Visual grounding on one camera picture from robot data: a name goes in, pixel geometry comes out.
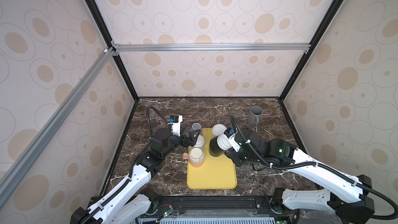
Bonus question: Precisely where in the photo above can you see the black mug white base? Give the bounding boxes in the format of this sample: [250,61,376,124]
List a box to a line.
[209,134,232,157]

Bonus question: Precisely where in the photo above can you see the large grey mug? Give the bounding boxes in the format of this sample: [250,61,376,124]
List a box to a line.
[247,106,263,127]

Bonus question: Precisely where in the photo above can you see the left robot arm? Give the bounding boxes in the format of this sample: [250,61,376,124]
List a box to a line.
[70,128,200,224]

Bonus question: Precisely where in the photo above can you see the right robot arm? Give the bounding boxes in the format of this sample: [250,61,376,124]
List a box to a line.
[215,128,375,224]

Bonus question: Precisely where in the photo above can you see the white mug upside down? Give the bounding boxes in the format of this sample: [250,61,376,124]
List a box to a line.
[193,134,205,150]

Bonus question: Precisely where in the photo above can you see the small grey mug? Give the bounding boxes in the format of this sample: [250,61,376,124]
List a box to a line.
[191,122,202,131]

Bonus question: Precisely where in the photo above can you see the peach and cream mug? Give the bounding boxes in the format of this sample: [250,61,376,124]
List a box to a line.
[182,147,205,168]

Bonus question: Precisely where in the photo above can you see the white ribbed mug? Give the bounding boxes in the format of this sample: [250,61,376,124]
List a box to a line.
[212,124,227,137]

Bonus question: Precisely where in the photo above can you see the yellow plastic tray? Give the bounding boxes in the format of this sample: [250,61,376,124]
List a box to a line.
[187,128,237,190]

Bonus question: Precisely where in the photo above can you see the green lit circuit board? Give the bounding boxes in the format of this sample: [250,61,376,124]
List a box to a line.
[158,204,174,218]

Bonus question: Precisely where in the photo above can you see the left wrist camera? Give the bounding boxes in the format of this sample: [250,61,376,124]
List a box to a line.
[168,115,183,136]

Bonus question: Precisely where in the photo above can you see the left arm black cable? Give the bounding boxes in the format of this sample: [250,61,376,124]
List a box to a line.
[146,105,170,141]

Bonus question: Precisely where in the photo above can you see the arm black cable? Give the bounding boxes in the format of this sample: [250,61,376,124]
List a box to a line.
[146,105,170,141]
[229,114,398,220]

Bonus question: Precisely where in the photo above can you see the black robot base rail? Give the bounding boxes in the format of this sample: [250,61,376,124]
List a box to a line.
[93,194,350,224]

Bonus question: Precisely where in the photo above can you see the back aluminium rail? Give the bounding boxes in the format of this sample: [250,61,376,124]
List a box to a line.
[105,43,311,54]

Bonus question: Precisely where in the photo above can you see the aluminium rail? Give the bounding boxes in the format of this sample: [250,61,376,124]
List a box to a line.
[105,43,311,54]
[1,47,115,208]

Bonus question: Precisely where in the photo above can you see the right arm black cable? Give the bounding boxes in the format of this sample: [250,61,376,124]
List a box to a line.
[229,114,398,220]

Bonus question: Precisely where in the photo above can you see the left aluminium rail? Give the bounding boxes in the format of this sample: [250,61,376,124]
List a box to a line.
[1,47,115,208]

